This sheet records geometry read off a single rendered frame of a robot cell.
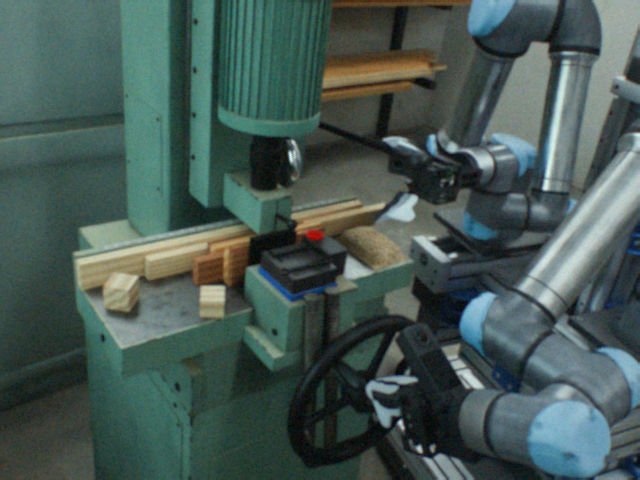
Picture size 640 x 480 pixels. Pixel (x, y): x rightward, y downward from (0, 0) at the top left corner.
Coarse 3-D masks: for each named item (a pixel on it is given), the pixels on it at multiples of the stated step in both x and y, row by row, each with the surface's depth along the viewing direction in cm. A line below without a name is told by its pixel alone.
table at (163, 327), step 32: (352, 256) 129; (96, 288) 109; (160, 288) 112; (192, 288) 113; (224, 288) 114; (384, 288) 128; (96, 320) 105; (128, 320) 103; (160, 320) 104; (192, 320) 104; (224, 320) 106; (128, 352) 98; (160, 352) 101; (192, 352) 105; (256, 352) 108; (288, 352) 105; (320, 352) 109
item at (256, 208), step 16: (224, 176) 124; (240, 176) 123; (224, 192) 126; (240, 192) 121; (256, 192) 118; (272, 192) 119; (288, 192) 120; (240, 208) 122; (256, 208) 117; (272, 208) 117; (288, 208) 119; (256, 224) 118; (272, 224) 119
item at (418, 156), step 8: (320, 128) 125; (328, 128) 123; (336, 128) 121; (344, 136) 119; (352, 136) 118; (360, 136) 116; (368, 144) 114; (376, 144) 113; (384, 144) 112; (384, 152) 111; (392, 152) 110; (400, 152) 108; (416, 152) 105; (424, 152) 105; (408, 160) 106; (416, 160) 104; (424, 160) 104; (416, 168) 105; (424, 168) 105
